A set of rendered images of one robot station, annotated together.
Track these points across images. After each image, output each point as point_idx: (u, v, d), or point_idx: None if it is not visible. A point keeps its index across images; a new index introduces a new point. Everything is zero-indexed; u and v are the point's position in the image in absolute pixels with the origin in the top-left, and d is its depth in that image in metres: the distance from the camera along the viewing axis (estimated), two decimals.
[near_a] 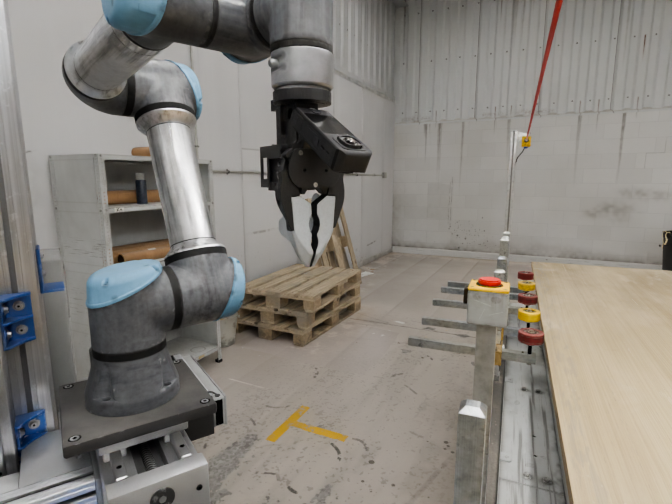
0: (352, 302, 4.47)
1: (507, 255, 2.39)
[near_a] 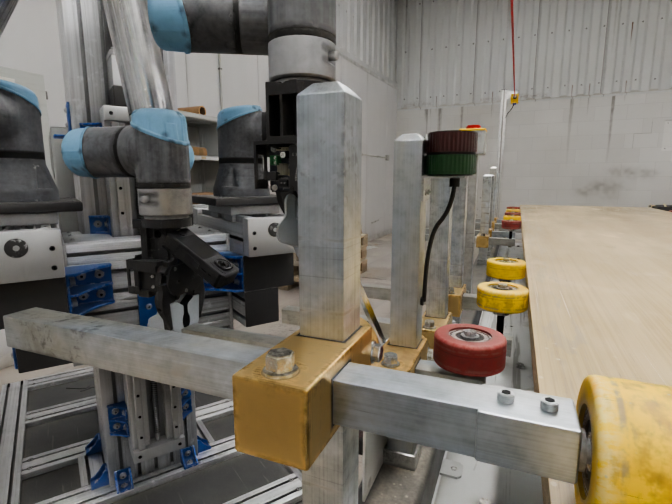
0: None
1: (498, 193, 2.80)
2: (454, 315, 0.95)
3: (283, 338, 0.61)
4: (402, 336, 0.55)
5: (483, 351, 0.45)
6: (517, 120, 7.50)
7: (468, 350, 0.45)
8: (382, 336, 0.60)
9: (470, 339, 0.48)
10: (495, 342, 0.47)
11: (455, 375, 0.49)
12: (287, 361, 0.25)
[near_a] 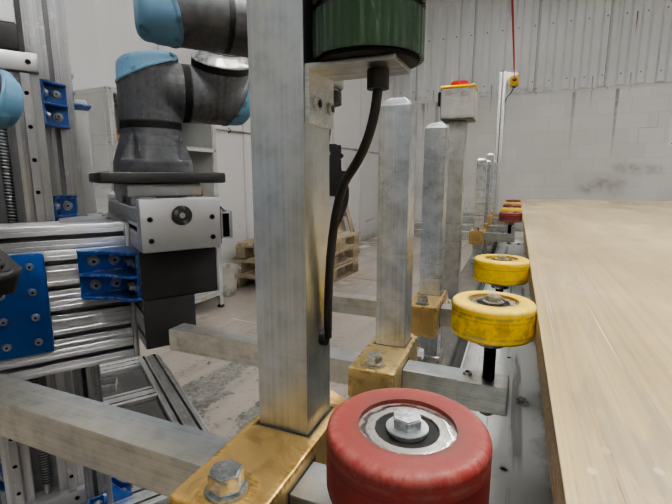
0: (350, 262, 4.60)
1: (496, 185, 2.52)
2: (428, 335, 0.67)
3: (81, 399, 0.33)
4: (282, 409, 0.27)
5: (428, 489, 0.17)
6: (517, 114, 7.21)
7: (391, 485, 0.17)
8: None
9: (404, 440, 0.20)
10: (463, 457, 0.19)
11: None
12: None
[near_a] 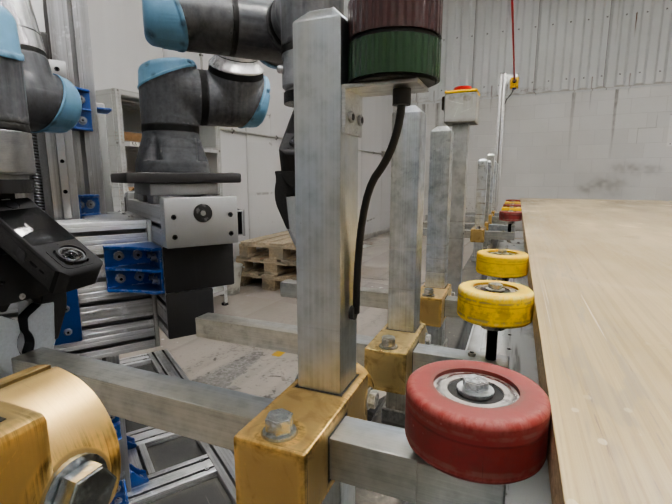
0: None
1: (496, 185, 2.57)
2: (433, 325, 0.72)
3: (162, 376, 0.36)
4: (318, 373, 0.32)
5: (505, 432, 0.21)
6: (517, 114, 7.26)
7: (474, 429, 0.21)
8: None
9: (476, 398, 0.24)
10: (529, 409, 0.22)
11: None
12: None
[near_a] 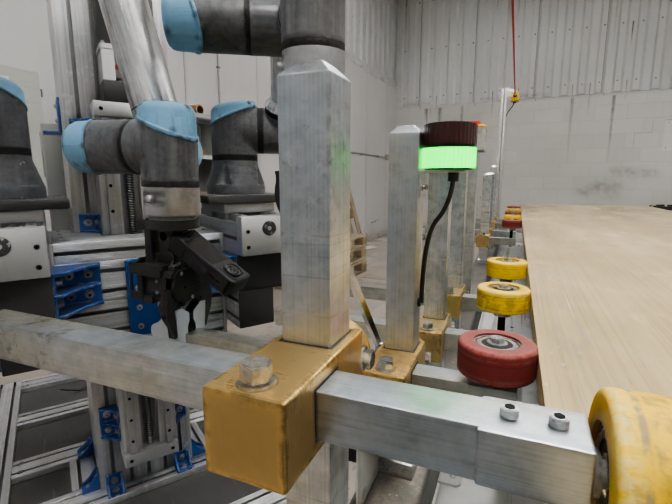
0: (359, 262, 4.85)
1: (498, 192, 2.77)
2: (453, 316, 0.92)
3: None
4: (398, 339, 0.52)
5: (514, 360, 0.41)
6: (517, 119, 7.47)
7: (498, 359, 0.42)
8: (378, 339, 0.58)
9: (498, 346, 0.44)
10: (527, 350, 0.43)
11: (484, 386, 0.45)
12: (263, 371, 0.22)
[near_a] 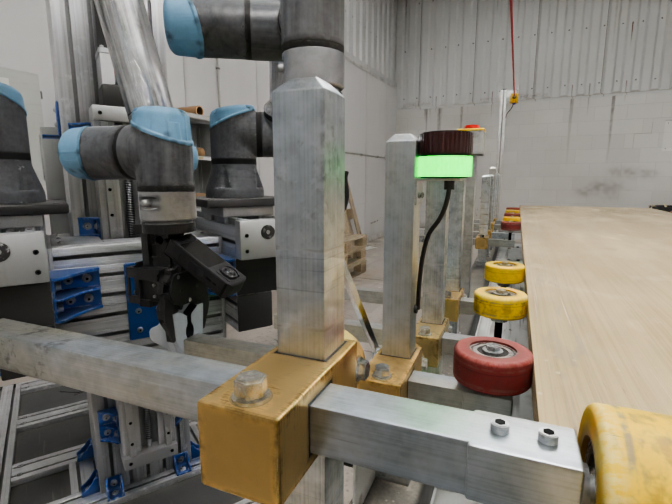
0: (359, 263, 4.86)
1: (497, 194, 2.77)
2: (451, 320, 0.92)
3: None
4: (395, 345, 0.52)
5: (509, 368, 0.42)
6: (517, 120, 7.47)
7: (493, 367, 0.42)
8: (376, 345, 0.58)
9: (493, 354, 0.45)
10: (522, 358, 0.43)
11: (480, 393, 0.45)
12: (257, 386, 0.22)
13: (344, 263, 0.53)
